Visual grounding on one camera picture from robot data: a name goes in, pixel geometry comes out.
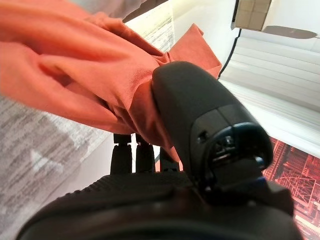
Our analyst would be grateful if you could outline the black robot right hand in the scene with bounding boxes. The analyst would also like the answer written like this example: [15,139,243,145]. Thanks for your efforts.
[16,61,305,240]

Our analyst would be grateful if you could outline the orange cloth garment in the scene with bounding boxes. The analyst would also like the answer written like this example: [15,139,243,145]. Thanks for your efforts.
[0,0,223,163]

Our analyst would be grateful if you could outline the red city wall mural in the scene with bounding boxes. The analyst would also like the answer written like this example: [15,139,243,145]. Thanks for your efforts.
[262,136,320,240]

